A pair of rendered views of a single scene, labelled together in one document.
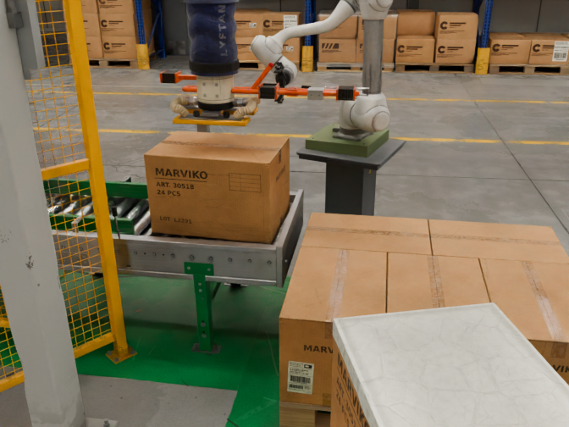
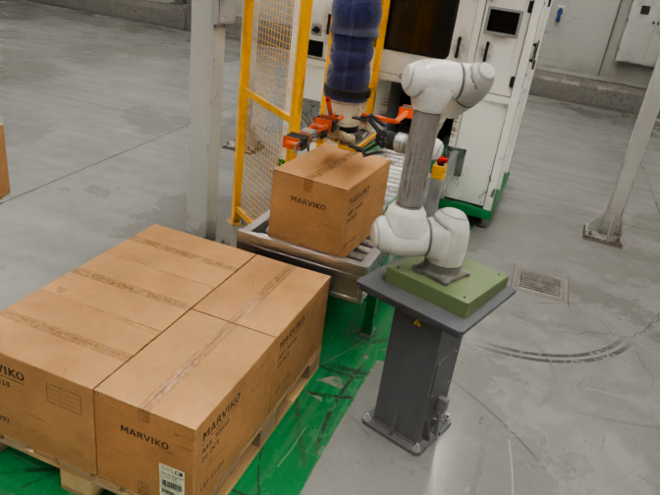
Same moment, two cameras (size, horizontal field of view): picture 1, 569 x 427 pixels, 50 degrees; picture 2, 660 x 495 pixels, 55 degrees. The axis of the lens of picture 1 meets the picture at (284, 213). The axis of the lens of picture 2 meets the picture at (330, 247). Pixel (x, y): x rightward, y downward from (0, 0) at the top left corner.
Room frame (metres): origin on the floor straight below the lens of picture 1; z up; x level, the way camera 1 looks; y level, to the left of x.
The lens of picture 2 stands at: (3.27, -2.79, 2.00)
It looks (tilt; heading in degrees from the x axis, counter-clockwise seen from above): 26 degrees down; 98
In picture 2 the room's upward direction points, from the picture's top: 8 degrees clockwise
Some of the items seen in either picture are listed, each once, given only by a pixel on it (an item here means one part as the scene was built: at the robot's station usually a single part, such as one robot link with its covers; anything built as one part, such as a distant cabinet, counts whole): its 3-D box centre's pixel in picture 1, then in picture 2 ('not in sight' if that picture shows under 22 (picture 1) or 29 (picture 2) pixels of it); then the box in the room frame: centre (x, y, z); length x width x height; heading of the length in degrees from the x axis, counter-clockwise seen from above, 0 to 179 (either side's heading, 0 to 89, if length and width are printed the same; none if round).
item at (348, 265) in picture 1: (429, 304); (169, 341); (2.31, -0.65, 0.34); 1.20 x 1.00 x 0.40; 80
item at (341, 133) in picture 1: (350, 130); (445, 264); (3.40, -0.38, 0.84); 0.22 x 0.18 x 0.06; 55
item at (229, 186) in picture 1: (221, 184); (331, 199); (2.78, 0.31, 0.75); 0.60 x 0.40 x 0.40; 77
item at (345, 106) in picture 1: (354, 107); (447, 235); (3.38, -0.40, 0.98); 0.18 x 0.16 x 0.22; 22
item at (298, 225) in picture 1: (291, 239); (298, 270); (2.71, -0.03, 0.48); 0.70 x 0.03 x 0.15; 170
